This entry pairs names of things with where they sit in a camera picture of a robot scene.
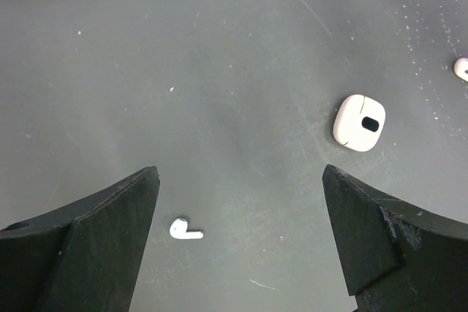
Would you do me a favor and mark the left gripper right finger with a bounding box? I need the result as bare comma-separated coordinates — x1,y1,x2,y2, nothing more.
322,164,467,311

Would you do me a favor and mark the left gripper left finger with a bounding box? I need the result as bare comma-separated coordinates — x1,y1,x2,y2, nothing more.
1,167,160,311

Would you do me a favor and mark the white earbud charging case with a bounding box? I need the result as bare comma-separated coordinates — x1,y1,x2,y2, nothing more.
333,94,386,152

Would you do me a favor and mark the white earbud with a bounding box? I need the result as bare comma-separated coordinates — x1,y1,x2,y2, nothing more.
453,57,468,82
169,218,204,240

